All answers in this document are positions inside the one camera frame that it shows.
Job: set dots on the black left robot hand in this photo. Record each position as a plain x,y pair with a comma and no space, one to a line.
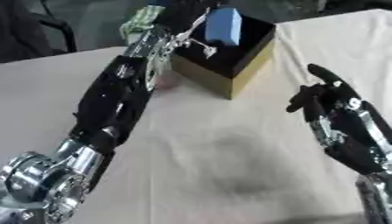
184,14

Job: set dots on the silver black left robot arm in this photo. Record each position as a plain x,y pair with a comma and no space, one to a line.
109,99

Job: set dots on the tan cardboard box black inside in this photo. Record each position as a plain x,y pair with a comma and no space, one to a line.
230,58

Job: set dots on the black chair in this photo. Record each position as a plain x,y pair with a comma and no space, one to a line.
30,29

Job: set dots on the blue rectangular block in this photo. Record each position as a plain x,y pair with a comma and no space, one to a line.
224,25

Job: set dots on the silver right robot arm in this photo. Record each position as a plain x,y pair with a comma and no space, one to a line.
376,198

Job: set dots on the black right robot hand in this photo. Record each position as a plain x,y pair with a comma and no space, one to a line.
341,116

